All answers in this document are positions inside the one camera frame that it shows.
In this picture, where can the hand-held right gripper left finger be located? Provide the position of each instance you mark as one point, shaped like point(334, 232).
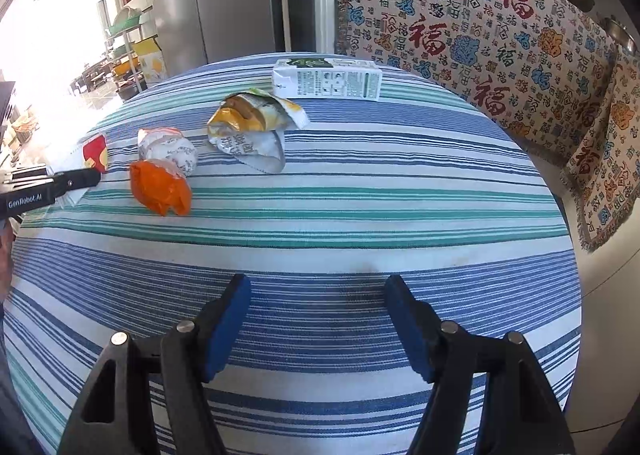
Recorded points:
point(225, 330)

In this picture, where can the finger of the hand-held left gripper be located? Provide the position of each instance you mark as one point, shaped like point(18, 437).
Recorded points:
point(75, 181)

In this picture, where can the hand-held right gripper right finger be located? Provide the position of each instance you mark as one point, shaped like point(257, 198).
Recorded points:
point(410, 330)

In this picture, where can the red and yellow packet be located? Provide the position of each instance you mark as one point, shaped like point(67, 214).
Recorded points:
point(95, 150)

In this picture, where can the orange and white snack wrapper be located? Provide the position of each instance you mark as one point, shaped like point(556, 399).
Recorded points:
point(160, 190)

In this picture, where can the yellow green snack bag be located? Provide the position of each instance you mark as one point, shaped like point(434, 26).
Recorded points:
point(240, 120)

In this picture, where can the white green milk carton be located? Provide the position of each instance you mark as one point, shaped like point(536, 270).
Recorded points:
point(325, 82)

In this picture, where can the person's left forearm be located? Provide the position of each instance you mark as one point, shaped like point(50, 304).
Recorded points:
point(4, 260)

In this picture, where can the dark wooden dining furniture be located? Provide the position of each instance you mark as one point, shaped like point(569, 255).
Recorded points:
point(92, 77)

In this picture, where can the blue green striped tablecloth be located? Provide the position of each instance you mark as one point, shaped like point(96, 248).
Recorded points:
point(350, 210)

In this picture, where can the yellow white cardboard box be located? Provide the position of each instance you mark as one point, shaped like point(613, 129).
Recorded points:
point(150, 60)

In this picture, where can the metal rack with green baskets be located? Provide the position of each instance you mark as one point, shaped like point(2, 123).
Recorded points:
point(122, 30)

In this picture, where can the grey refrigerator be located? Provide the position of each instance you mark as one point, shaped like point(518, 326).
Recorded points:
point(225, 0)

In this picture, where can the printed patterned blanket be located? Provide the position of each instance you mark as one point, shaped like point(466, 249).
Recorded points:
point(610, 160)
point(475, 35)

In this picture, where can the steel pot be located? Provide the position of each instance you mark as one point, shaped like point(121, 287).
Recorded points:
point(620, 32)

